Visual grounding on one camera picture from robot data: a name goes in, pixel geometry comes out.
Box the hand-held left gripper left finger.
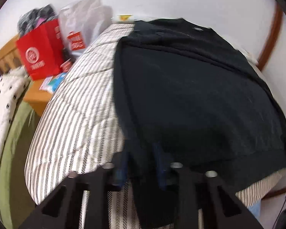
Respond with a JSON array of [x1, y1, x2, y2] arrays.
[[19, 151, 129, 229]]

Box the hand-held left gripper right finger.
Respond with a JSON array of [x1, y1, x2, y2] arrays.
[[153, 143, 265, 229]]

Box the black sweatshirt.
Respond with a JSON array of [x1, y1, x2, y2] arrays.
[[113, 18, 286, 227]]

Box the striped quilted mat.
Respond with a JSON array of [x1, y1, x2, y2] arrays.
[[24, 23, 284, 229]]

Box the person's blue pants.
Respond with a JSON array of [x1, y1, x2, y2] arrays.
[[248, 200, 262, 217]]

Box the green bed sheet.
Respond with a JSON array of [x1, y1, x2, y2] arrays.
[[0, 95, 42, 229]]

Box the wooden nightstand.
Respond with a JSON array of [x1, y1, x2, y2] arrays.
[[22, 60, 73, 117]]

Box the blue and white packet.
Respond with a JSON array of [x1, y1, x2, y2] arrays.
[[39, 73, 67, 93]]

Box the brown wooden baseboard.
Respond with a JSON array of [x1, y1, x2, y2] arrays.
[[262, 188, 286, 200]]

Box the small red and white box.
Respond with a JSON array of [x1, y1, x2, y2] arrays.
[[59, 60, 73, 73]]

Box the red paper bag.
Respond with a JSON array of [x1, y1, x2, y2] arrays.
[[15, 19, 64, 81]]

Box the duck print paper roll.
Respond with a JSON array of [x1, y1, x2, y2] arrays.
[[112, 14, 158, 25]]

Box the white plastic bag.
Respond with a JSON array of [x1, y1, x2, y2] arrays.
[[58, 0, 113, 58]]

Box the wooden headboard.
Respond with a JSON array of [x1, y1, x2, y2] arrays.
[[0, 35, 23, 74]]

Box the plaid cloth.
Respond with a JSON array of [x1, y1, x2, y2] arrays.
[[17, 3, 56, 36]]

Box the black cable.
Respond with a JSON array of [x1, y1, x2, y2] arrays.
[[273, 177, 286, 229]]

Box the brown wooden door frame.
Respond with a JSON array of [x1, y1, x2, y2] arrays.
[[256, 3, 284, 72]]

